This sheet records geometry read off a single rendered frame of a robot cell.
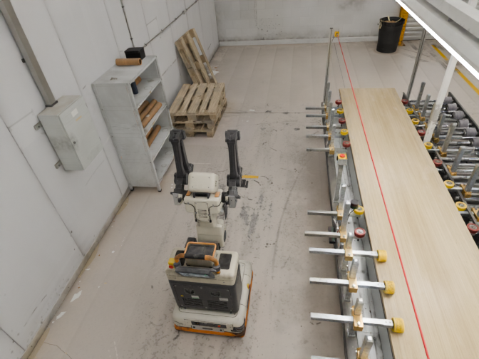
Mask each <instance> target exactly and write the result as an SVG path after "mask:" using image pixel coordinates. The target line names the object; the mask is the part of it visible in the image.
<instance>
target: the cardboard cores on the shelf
mask: <svg viewBox="0 0 479 359"><path fill-rule="evenodd" d="M139 82H141V77H140V76H138V77H137V78H136V79H135V83H136V85H137V84H139ZM161 107H162V103H161V102H158V101H157V100H156V99H152V100H151V102H150V103H149V102H148V101H147V100H145V101H144V102H143V103H142V105H141V106H140V107H139V108H138V112H139V115H140V119H141V122H142V125H143V129H144V128H145V126H146V125H147V124H148V123H149V122H150V121H151V119H152V118H153V117H154V115H155V114H156V113H157V111H159V109H160V108H161ZM160 129H161V126H160V125H156V127H155V129H153V128H151V129H150V131H149V132H148V134H147V135H146V139H147V141H148V146H149V147H150V146H151V144H152V143H153V140H154V139H155V137H156V136H157V134H158V133H159V131H160Z"/></svg>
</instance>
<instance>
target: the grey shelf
mask: <svg viewBox="0 0 479 359"><path fill-rule="evenodd" d="M156 66H157V67H156ZM138 76H140V77H141V82H139V84H137V89H138V94H133V91H132V88H131V86H130V84H131V83H132V82H133V81H134V80H135V79H136V78H137V77H138ZM158 76H159V77H158ZM111 77H113V78H117V79H116V80H110V79H111ZM91 85H92V87H93V90H94V93H95V95H96V98H97V101H98V104H99V106H100V108H101V112H102V114H103V117H104V120H105V123H106V125H107V127H108V131H109V133H110V136H111V138H112V141H113V144H114V146H115V149H116V152H117V154H118V157H119V160H120V163H121V165H122V167H123V171H124V173H125V176H126V178H127V181H128V184H129V186H130V191H133V190H134V188H132V187H157V188H159V189H158V191H159V192H161V191H162V189H161V186H160V183H161V181H162V178H163V175H164V174H165V172H166V171H167V170H168V167H169V166H170V163H171V162H172V159H173V158H174V152H173V148H172V144H171V142H169V137H170V131H171V130H172V129H173V126H172V120H171V117H170V111H169V107H168V102H167V98H166V95H165V89H164V86H163V80H162V77H161V73H160V68H159V64H158V59H157V56H145V57H144V59H143V60H142V64H141V65H138V66H117V65H116V64H115V65H114V66H113V67H111V68H110V69H109V70H108V71H106V72H105V73H104V74H103V75H102V76H101V77H99V78H98V79H97V80H95V81H94V82H93V83H91ZM160 85H161V86H160ZM161 88H162V89H161ZM127 90H128V91H127ZM163 91H164V92H163ZM152 99H156V100H157V101H158V102H161V103H162V107H161V108H160V109H159V111H157V113H156V114H155V115H154V117H153V118H152V119H151V121H150V122H149V123H148V124H147V125H146V126H145V128H144V129H143V125H142V122H141V119H140V115H139V112H138V108H139V107H140V106H141V105H142V103H143V102H144V101H145V100H147V101H148V102H149V103H150V102H151V100H152ZM164 100H165V101H164ZM133 111H134V112H133ZM167 112H168V113H169V114H168V113H167ZM134 113H135V114H134ZM135 118H136V119H135ZM168 118H169V119H168ZM156 125H160V126H161V129H160V131H159V133H158V134H157V136H156V137H155V139H154V140H153V143H152V144H151V146H150V147H149V146H148V141H147V139H146V135H147V134H148V132H149V131H150V129H151V128H153V129H155V127H156ZM143 143H144V144H143Z"/></svg>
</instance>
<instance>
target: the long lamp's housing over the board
mask: <svg viewBox="0 0 479 359"><path fill-rule="evenodd" d="M399 1H400V2H402V3H403V4H404V5H405V6H406V7H407V8H408V9H409V10H410V11H412V12H413V13H414V14H415V15H416V16H417V17H418V18H419V19H420V20H422V22H423V23H424V24H425V25H427V27H428V28H430V29H431V30H432V31H433V32H434V33H435V34H436V35H437V36H438V37H439V38H441V39H442V40H443V41H444V42H445V43H446V44H447V45H448V46H450V47H451V48H452V49H453V50H454V51H455V52H456V53H457V54H458V55H459V56H460V57H461V58H462V59H463V60H464V61H465V62H466V63H467V64H469V65H470V66H471V67H472V68H473V69H474V70H475V71H476V72H477V73H479V38H477V37H476V36H474V35H473V34H472V33H470V32H469V31H467V30H466V29H465V28H463V27H462V26H461V25H459V24H458V23H456V22H455V21H448V19H449V17H448V16H446V15H445V14H444V13H443V12H442V11H440V10H438V9H437V8H436V7H435V6H433V5H432V4H430V3H429V2H427V1H426V0H399Z"/></svg>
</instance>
